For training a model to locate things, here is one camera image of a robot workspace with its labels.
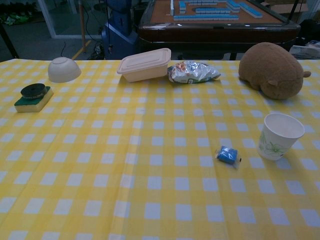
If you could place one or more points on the small blue wrapped packet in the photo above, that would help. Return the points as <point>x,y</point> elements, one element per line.
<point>227,154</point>

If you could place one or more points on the white cardboard box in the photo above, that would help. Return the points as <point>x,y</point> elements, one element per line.
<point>306,51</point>

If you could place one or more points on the silver snack bag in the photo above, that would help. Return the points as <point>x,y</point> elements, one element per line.
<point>192,72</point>

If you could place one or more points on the yellow checked tablecloth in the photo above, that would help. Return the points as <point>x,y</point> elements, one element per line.
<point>125,150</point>

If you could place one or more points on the beige lidded food container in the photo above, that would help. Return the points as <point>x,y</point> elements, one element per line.
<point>143,66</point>

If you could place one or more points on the white upturned bowl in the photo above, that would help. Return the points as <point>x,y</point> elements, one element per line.
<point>63,71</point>

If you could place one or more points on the green plastic bag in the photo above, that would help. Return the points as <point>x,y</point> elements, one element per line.
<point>12,18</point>

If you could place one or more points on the dark wooden mahjong table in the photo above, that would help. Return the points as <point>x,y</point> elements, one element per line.
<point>217,32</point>

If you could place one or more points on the white floral paper cup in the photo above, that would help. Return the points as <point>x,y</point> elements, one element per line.
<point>282,140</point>

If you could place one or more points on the brown plush capybara toy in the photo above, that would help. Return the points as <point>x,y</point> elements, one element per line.
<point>270,67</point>

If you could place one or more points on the black round disc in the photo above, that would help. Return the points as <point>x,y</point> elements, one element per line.
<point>32,90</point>

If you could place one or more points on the blue mahjong tile row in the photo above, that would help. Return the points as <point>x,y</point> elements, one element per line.
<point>205,17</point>

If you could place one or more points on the blue plastic chair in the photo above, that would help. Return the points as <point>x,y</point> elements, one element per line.
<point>120,40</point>

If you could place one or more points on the wooden pole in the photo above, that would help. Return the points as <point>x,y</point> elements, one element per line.
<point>82,25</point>

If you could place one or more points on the yellow green sponge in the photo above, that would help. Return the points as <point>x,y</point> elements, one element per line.
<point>32,105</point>

